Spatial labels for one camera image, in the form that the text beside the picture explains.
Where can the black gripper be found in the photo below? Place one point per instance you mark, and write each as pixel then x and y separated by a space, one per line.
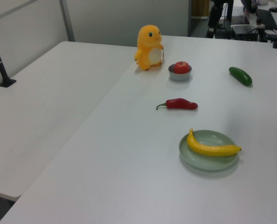
pixel 215 17

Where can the green cucumber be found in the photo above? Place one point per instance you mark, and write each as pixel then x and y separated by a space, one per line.
pixel 241 75

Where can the small grey bowl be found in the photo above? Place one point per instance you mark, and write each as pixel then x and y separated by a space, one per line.
pixel 179 76

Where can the black upright pole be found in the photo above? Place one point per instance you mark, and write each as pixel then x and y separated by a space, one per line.
pixel 229 11

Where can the black computer box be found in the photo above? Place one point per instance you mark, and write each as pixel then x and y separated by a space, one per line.
pixel 244 31

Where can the red apple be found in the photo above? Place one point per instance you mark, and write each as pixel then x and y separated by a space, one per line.
pixel 181 67

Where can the black keyboard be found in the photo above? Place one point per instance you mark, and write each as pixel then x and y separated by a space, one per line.
pixel 266 18

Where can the orange plush toy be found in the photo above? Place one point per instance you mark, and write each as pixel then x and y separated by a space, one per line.
pixel 148 46

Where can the black computer mouse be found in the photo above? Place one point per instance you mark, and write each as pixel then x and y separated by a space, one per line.
pixel 274 9

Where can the red chili pepper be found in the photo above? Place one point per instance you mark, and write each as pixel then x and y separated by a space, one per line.
pixel 180 104

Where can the yellow banana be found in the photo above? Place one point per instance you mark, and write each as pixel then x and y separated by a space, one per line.
pixel 208 149

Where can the pale green plate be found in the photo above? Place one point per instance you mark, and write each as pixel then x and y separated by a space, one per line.
pixel 206 163

